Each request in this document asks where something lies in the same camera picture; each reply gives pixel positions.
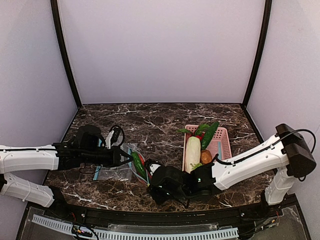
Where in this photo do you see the small green cucumber toy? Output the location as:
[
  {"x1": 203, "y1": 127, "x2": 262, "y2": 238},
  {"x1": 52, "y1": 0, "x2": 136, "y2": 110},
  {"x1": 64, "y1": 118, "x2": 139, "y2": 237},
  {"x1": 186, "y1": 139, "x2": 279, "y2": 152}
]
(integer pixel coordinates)
[{"x1": 131, "y1": 151, "x2": 146, "y2": 178}]

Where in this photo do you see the clear zip bag blue zipper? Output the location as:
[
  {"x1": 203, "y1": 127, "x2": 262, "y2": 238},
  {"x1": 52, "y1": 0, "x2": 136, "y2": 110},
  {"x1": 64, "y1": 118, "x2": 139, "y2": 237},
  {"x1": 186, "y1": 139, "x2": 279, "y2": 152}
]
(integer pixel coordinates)
[{"x1": 128, "y1": 148, "x2": 151, "y2": 187}]

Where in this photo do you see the red apple toy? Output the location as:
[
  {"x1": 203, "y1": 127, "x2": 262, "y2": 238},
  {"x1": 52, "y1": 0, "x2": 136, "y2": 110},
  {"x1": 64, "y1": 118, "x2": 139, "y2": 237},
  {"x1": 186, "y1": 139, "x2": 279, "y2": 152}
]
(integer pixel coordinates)
[{"x1": 138, "y1": 153, "x2": 145, "y2": 166}]

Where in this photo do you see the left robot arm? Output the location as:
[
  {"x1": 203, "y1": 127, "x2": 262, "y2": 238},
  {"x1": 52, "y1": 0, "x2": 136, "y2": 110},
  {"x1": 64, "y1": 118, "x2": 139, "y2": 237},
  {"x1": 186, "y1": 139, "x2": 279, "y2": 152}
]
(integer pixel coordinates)
[{"x1": 0, "y1": 124, "x2": 133, "y2": 208}]

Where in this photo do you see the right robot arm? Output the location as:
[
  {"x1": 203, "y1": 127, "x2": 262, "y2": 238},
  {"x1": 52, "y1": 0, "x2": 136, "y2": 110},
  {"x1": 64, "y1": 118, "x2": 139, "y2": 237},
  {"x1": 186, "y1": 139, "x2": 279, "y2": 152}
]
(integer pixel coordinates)
[{"x1": 146, "y1": 123, "x2": 317, "y2": 206}]

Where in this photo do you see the green grapes toy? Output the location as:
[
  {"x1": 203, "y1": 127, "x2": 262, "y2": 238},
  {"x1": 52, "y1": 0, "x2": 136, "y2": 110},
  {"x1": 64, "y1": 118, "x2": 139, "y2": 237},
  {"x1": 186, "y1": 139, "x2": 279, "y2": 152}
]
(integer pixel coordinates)
[{"x1": 190, "y1": 162, "x2": 203, "y2": 170}]

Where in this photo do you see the white radish toy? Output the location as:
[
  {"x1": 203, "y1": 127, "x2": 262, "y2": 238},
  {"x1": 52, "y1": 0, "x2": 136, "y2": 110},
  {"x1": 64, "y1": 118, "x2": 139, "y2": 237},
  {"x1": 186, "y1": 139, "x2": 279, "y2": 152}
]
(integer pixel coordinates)
[{"x1": 184, "y1": 136, "x2": 201, "y2": 173}]

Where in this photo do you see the brown potato toy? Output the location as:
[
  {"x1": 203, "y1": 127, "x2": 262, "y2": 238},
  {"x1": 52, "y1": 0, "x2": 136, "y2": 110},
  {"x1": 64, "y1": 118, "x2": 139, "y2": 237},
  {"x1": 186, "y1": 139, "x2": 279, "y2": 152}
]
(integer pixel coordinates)
[{"x1": 200, "y1": 149, "x2": 213, "y2": 165}]

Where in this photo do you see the red tomato toy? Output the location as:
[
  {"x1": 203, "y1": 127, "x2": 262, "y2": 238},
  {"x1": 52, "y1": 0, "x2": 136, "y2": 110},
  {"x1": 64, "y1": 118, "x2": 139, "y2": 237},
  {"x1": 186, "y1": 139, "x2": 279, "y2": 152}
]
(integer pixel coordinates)
[{"x1": 196, "y1": 132, "x2": 205, "y2": 141}]

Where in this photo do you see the pink plastic basket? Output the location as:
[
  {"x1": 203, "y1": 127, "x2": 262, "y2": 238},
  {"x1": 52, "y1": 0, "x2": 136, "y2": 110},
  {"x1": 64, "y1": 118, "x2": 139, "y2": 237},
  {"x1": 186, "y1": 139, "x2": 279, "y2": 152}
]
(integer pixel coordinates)
[{"x1": 182, "y1": 124, "x2": 232, "y2": 171}]

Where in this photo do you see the green leaf sprig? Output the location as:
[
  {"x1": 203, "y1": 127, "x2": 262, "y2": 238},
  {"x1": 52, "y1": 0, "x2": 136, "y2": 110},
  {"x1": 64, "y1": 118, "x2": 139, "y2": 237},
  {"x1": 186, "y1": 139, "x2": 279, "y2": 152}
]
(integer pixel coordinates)
[{"x1": 177, "y1": 123, "x2": 209, "y2": 137}]

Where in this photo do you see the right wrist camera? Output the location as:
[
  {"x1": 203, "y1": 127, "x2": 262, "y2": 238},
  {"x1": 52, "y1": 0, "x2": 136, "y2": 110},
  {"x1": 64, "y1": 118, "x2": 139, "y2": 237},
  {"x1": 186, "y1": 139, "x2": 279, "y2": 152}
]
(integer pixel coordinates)
[{"x1": 144, "y1": 159, "x2": 163, "y2": 178}]

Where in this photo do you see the black front rail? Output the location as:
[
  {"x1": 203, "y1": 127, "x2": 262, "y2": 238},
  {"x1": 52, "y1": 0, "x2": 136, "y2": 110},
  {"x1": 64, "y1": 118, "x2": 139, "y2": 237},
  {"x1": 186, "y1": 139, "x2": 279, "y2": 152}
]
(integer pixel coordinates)
[{"x1": 62, "y1": 202, "x2": 263, "y2": 230}]

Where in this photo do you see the white slotted cable duct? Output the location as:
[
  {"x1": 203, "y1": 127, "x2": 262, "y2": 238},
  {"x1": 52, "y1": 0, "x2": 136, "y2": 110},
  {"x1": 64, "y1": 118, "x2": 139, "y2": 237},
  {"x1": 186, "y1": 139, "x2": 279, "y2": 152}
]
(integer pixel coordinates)
[{"x1": 32, "y1": 214, "x2": 239, "y2": 240}]

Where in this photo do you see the black frame post left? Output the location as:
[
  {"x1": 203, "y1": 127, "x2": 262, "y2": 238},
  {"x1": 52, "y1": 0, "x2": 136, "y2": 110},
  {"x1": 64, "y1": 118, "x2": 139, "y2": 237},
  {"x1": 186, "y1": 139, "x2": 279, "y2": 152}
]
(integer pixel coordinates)
[{"x1": 50, "y1": 0, "x2": 83, "y2": 109}]

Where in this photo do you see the black frame post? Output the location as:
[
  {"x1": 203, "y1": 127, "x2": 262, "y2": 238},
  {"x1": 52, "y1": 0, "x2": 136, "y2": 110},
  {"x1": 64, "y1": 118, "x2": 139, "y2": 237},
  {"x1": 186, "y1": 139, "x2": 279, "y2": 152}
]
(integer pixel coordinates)
[
  {"x1": 241, "y1": 0, "x2": 273, "y2": 111},
  {"x1": 50, "y1": 0, "x2": 83, "y2": 109}
]

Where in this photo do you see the black frame post right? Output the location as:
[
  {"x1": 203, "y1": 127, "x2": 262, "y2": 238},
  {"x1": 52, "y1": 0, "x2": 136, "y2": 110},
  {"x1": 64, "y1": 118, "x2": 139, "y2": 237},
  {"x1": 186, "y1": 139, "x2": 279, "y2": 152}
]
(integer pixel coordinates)
[{"x1": 241, "y1": 0, "x2": 273, "y2": 111}]

